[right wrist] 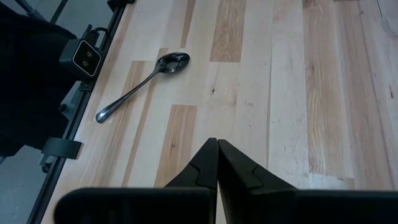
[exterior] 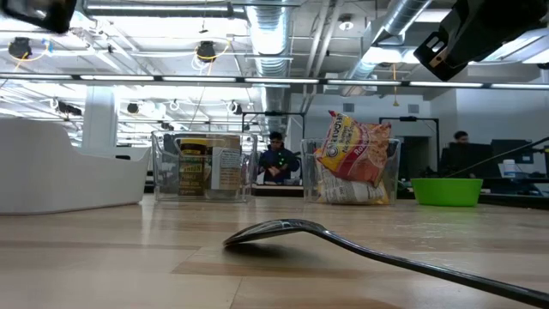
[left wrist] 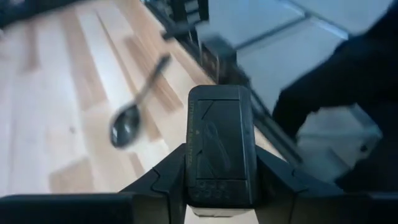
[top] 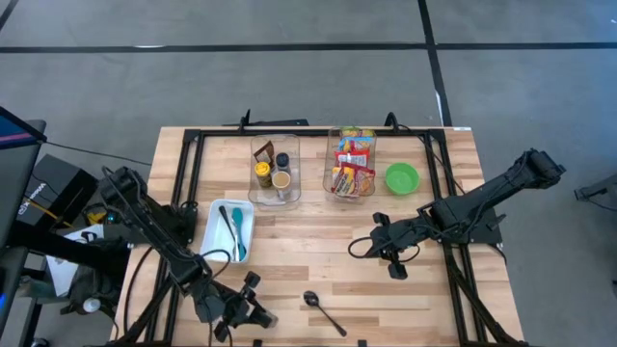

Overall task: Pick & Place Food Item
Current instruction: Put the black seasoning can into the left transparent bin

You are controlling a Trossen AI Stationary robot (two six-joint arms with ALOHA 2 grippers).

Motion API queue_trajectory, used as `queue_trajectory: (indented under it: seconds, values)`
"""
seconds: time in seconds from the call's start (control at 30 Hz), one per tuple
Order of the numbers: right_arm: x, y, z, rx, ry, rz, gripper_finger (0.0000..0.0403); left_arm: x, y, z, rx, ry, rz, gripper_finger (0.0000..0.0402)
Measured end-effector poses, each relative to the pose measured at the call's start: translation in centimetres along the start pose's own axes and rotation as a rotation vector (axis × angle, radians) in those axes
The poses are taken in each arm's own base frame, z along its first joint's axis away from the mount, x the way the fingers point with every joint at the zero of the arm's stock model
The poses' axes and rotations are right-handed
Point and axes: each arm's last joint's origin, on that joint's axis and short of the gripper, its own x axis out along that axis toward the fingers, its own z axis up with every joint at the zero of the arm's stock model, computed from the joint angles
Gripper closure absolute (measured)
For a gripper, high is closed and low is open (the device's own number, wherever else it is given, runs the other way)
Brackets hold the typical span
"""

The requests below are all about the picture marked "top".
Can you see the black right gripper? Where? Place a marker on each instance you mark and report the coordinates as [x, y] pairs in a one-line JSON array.
[[400, 236]]

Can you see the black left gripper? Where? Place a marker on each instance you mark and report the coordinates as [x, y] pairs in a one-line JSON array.
[[217, 303]]

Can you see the black spoon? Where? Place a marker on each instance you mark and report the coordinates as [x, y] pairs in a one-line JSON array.
[[312, 299], [224, 212]]

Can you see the teal plastic spoon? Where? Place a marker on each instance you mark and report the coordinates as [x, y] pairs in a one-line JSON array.
[[238, 221]]

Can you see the lime chili shrimp ramen packet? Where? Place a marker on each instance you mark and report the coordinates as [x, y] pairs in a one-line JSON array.
[[356, 140]]

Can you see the tan-lidded spice jar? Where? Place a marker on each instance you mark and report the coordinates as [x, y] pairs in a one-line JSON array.
[[281, 180]]

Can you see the black-lidded spice jar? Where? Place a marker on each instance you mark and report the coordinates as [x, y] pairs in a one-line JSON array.
[[282, 160]]

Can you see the yellow-lidded jar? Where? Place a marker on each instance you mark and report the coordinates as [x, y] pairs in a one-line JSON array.
[[262, 171]]

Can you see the brown foil packet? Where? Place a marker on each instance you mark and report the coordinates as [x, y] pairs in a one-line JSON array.
[[264, 152]]

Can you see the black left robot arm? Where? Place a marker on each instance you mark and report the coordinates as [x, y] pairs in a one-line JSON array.
[[140, 212]]

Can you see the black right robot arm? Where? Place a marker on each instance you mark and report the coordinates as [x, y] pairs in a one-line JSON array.
[[482, 197]]

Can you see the green plastic bowl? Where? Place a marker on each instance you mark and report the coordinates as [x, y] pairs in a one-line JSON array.
[[402, 178]]

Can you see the white rectangular tray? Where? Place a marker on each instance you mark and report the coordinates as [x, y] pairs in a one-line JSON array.
[[214, 241]]

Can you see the clear plastic bin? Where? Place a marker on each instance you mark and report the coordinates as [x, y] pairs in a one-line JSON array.
[[330, 144], [291, 197]]

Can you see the white-capped bottle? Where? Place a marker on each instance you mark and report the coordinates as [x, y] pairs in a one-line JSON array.
[[90, 305]]

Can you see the white paper sheet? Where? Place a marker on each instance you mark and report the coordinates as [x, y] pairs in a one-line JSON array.
[[62, 274]]

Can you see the black case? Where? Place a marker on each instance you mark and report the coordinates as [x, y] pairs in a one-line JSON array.
[[58, 185]]

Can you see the black monitor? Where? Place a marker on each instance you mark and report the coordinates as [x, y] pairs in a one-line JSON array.
[[14, 168]]

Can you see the black aluminium table frame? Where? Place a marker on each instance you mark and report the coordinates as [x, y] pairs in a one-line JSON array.
[[312, 131]]

